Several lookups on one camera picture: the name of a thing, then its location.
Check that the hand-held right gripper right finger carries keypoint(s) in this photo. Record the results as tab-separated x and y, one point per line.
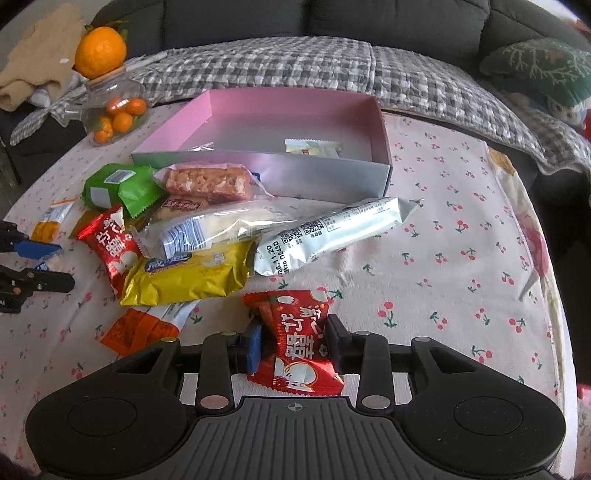
335	344

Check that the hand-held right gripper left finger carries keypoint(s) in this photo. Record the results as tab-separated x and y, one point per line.
253	348

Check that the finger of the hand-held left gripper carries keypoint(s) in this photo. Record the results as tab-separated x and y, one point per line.
46	280
39	250

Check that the red snack packet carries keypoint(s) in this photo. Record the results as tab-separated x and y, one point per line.
295	337
113	249

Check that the orange and white snack packet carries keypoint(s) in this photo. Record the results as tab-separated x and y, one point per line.
134	327

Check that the long white snack packet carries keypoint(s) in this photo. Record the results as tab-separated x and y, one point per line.
323	230

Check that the clear bread packet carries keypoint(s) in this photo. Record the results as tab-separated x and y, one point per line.
217	226

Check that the pink cardboard box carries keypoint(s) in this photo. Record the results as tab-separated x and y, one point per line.
277	120

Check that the small orange white packet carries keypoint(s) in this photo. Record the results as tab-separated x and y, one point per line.
48	224

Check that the green snack packet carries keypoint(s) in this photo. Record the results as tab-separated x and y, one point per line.
111	184

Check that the cherry print tablecloth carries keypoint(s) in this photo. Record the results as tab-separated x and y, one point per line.
461	277

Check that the brown cookie packet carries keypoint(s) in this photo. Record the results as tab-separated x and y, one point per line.
182	206

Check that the pile of small oranges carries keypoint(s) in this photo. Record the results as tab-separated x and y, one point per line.
121	121

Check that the pink nut bar packet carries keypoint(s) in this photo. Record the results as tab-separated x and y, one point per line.
207	182

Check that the small clear packet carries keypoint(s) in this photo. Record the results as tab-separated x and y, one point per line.
202	146

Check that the beige cloth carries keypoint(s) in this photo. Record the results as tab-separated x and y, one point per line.
37	55

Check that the white and yellow snack packet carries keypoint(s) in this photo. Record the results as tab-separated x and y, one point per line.
314	148

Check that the large orange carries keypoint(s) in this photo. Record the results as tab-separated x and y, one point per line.
99	53

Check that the pink floral cloth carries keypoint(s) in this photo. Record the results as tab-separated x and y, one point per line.
531	240

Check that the grey checked blanket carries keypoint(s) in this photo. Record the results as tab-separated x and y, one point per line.
277	64

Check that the dark grey sofa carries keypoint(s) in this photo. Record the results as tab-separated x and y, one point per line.
231	18

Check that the white and blue plush toy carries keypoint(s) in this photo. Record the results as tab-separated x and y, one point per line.
568	113

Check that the green patterned cushion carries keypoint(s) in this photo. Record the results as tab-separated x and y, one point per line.
535	64

